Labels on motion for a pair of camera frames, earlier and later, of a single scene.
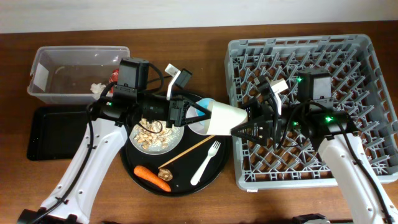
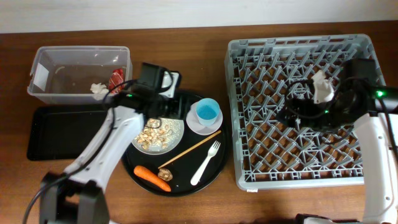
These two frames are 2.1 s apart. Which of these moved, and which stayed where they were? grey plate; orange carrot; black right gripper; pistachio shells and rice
Moved: black right gripper
Stayed: grey plate; pistachio shells and rice; orange carrot
